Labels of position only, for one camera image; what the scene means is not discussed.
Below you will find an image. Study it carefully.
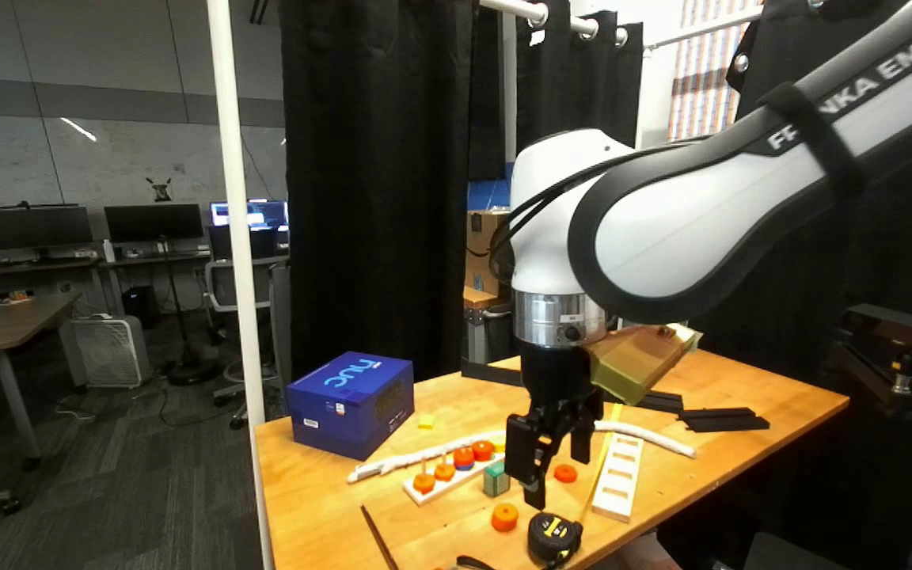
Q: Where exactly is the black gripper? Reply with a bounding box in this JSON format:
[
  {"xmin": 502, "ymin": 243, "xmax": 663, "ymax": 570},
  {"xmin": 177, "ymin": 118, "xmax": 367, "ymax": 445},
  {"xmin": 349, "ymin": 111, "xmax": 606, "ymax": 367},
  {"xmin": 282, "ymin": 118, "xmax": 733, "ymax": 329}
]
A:
[{"xmin": 502, "ymin": 343, "xmax": 609, "ymax": 514}]

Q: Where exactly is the green square block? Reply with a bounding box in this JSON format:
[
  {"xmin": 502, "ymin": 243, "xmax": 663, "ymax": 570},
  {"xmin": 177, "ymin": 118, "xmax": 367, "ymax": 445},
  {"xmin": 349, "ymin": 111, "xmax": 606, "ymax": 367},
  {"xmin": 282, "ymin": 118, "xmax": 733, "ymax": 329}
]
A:
[{"xmin": 481, "ymin": 461, "xmax": 512, "ymax": 501}]

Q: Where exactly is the wooden slotted board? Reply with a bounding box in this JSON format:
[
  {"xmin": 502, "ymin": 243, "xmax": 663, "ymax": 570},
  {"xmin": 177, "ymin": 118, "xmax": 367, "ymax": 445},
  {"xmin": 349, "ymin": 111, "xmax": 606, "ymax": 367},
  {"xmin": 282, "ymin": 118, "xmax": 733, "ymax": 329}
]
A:
[{"xmin": 589, "ymin": 427, "xmax": 650, "ymax": 521}]

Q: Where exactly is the white wooden peg board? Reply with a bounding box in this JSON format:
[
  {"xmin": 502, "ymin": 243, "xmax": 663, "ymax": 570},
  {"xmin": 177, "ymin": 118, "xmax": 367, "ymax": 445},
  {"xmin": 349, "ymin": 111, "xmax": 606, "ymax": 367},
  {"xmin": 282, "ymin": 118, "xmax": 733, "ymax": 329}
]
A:
[{"xmin": 401, "ymin": 441, "xmax": 507, "ymax": 508}]

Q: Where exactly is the black yellow tape measure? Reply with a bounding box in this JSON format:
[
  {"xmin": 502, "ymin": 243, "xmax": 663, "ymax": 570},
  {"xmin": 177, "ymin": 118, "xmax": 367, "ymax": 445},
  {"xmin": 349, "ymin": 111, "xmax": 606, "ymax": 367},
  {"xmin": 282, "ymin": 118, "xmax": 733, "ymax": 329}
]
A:
[{"xmin": 526, "ymin": 509, "xmax": 585, "ymax": 570}]

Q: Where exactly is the black flat bar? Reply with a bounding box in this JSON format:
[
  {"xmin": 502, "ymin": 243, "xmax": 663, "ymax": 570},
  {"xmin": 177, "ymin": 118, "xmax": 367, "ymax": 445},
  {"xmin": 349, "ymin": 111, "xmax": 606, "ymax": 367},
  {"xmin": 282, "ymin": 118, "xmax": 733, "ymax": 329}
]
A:
[
  {"xmin": 637, "ymin": 388, "xmax": 688, "ymax": 415},
  {"xmin": 677, "ymin": 405, "xmax": 773, "ymax": 433}
]

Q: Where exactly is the brown cardboard box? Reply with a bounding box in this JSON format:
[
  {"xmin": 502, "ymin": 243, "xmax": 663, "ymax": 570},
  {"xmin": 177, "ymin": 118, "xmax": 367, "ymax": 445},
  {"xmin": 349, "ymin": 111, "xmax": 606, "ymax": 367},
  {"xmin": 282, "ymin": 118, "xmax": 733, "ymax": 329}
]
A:
[{"xmin": 463, "ymin": 207, "xmax": 517, "ymax": 311}]

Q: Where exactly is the blue cardboard box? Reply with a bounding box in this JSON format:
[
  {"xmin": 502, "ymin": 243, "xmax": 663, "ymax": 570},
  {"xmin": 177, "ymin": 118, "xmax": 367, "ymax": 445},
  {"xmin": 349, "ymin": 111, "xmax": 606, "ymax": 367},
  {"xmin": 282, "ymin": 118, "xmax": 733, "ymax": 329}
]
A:
[{"xmin": 284, "ymin": 348, "xmax": 417, "ymax": 461}]

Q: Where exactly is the black curtain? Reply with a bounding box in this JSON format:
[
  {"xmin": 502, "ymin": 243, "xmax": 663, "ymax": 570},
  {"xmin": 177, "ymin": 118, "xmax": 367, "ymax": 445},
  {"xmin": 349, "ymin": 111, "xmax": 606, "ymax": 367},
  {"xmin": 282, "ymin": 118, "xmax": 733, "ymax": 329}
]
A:
[{"xmin": 278, "ymin": 0, "xmax": 912, "ymax": 384}]

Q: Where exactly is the white vertical pole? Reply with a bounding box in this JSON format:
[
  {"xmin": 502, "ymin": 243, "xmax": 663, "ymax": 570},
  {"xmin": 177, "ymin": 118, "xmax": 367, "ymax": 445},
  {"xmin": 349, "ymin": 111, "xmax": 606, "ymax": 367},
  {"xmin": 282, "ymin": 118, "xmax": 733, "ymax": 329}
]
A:
[{"xmin": 207, "ymin": 0, "xmax": 275, "ymax": 570}]

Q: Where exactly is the blue lit computer monitor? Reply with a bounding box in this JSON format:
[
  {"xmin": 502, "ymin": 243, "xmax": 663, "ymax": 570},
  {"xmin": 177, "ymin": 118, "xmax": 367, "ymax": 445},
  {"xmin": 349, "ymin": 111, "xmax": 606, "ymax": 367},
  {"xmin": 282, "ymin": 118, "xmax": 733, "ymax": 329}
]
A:
[{"xmin": 210, "ymin": 196, "xmax": 290, "ymax": 262}]

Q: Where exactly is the white window blind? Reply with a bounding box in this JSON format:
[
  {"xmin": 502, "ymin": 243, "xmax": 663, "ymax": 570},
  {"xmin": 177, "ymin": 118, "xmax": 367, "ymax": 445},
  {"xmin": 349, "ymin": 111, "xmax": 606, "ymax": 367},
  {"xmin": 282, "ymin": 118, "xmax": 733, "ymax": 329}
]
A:
[{"xmin": 664, "ymin": 0, "xmax": 766, "ymax": 146}]

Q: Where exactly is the white overhead pipe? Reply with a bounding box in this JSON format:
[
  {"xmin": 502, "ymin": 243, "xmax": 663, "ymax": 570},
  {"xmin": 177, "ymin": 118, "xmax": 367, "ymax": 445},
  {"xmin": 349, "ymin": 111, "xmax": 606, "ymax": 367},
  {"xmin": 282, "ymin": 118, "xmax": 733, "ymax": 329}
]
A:
[{"xmin": 474, "ymin": 0, "xmax": 632, "ymax": 51}]

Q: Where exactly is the dark computer monitor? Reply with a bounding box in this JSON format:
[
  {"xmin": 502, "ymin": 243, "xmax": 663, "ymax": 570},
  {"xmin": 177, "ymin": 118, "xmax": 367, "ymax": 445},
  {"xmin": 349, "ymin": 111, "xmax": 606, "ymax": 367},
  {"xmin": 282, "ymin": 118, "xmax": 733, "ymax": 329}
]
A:
[
  {"xmin": 0, "ymin": 204, "xmax": 99, "ymax": 255},
  {"xmin": 101, "ymin": 198, "xmax": 210, "ymax": 250}
]

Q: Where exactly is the white box fan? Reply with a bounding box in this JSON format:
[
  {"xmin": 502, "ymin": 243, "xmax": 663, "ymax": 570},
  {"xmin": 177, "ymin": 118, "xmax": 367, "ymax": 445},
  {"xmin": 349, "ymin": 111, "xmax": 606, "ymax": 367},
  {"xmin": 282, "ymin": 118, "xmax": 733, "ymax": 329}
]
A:
[{"xmin": 56, "ymin": 311, "xmax": 151, "ymax": 393}]

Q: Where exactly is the wooden office desk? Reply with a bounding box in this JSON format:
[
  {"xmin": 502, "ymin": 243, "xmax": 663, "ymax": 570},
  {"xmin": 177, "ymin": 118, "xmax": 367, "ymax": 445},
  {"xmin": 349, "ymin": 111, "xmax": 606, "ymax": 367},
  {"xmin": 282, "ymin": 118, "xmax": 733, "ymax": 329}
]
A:
[{"xmin": 0, "ymin": 286, "xmax": 85, "ymax": 471}]

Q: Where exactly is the black metal equipment frame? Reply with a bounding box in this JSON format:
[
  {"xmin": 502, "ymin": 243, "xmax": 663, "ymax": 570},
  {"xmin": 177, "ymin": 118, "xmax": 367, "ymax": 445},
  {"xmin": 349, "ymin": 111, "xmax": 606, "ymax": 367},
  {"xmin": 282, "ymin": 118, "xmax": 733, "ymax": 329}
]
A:
[{"xmin": 839, "ymin": 302, "xmax": 912, "ymax": 424}]

